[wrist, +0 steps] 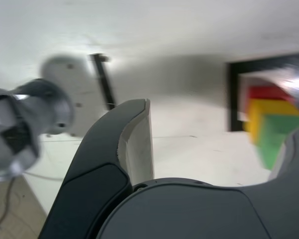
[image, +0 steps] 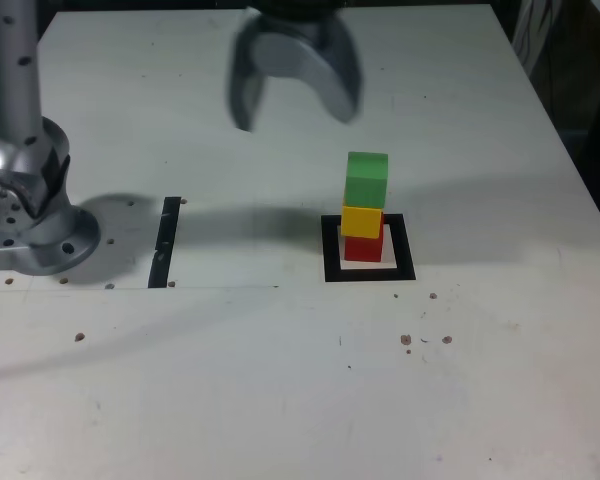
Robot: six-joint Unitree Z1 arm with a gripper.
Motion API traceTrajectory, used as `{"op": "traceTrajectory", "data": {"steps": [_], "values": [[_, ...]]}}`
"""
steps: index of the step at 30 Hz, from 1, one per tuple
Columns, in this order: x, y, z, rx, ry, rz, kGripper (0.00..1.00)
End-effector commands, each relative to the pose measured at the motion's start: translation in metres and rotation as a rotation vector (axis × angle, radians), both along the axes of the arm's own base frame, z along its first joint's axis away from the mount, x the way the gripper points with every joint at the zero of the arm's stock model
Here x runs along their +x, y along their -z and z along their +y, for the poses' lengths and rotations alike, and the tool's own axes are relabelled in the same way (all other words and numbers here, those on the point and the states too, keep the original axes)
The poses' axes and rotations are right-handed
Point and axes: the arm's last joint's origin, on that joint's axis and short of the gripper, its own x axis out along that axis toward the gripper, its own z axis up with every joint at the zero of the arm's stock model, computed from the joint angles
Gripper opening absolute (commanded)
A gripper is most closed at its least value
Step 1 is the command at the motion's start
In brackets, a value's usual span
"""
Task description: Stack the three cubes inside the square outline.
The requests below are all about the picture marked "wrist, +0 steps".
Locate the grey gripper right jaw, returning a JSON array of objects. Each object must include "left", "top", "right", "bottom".
[{"left": 96, "top": 122, "right": 299, "bottom": 239}]

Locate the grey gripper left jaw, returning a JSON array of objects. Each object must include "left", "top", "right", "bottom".
[{"left": 38, "top": 98, "right": 155, "bottom": 239}]

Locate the green cube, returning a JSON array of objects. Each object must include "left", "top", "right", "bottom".
[{"left": 255, "top": 114, "right": 299, "bottom": 171}]

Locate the yellow cube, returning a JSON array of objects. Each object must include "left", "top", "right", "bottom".
[{"left": 243, "top": 99, "right": 299, "bottom": 146}]

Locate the red cube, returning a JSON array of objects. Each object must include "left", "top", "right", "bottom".
[{"left": 246, "top": 85, "right": 296, "bottom": 105}]

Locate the black tape square outline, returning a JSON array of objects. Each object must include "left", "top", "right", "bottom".
[{"left": 225, "top": 51, "right": 299, "bottom": 132}]

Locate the black tape strip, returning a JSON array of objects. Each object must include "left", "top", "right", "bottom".
[{"left": 89, "top": 52, "right": 119, "bottom": 112}]

